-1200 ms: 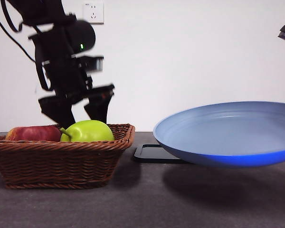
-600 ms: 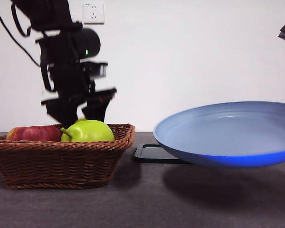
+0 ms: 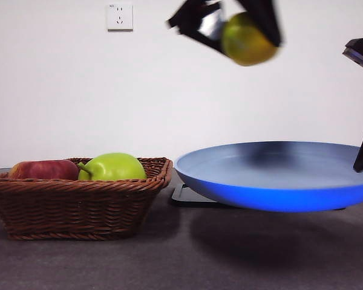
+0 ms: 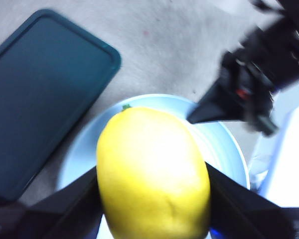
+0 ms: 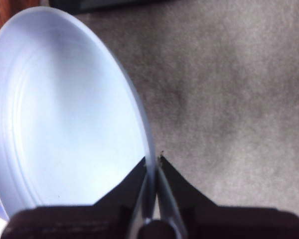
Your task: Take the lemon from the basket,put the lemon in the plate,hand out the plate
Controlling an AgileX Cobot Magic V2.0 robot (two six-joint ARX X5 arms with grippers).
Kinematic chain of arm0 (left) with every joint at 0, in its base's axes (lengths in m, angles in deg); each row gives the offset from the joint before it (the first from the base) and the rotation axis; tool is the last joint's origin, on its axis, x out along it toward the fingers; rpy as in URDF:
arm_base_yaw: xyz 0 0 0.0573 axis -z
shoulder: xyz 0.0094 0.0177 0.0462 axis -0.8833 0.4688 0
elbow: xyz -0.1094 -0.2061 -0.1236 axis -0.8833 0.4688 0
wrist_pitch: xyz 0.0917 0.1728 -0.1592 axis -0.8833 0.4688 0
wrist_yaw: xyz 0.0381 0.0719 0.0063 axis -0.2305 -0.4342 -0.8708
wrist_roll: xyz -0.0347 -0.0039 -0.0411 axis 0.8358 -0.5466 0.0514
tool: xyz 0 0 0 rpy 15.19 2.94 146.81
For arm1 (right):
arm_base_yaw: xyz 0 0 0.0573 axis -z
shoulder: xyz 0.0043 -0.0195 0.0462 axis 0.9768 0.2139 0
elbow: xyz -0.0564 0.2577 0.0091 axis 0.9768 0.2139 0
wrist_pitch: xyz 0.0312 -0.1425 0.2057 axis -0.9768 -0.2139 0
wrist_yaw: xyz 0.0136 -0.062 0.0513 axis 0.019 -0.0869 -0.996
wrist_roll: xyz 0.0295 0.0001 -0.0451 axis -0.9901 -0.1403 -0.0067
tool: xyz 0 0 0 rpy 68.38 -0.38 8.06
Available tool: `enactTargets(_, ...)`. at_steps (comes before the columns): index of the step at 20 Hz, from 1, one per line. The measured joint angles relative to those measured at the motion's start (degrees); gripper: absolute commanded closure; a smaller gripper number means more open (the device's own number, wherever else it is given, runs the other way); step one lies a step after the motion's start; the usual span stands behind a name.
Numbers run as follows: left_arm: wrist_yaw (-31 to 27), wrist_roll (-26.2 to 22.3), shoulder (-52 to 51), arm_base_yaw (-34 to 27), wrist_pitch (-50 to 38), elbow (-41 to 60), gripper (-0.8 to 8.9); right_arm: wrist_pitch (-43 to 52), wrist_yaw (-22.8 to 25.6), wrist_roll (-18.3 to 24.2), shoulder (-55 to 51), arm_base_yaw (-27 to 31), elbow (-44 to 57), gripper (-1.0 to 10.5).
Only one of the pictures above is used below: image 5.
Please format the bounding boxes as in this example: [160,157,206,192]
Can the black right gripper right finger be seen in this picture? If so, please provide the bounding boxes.
[156,154,299,239]

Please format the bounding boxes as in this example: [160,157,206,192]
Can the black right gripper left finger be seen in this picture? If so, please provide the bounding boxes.
[1,156,150,239]

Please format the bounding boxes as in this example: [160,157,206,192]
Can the blue round plate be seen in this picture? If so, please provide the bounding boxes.
[0,6,157,222]

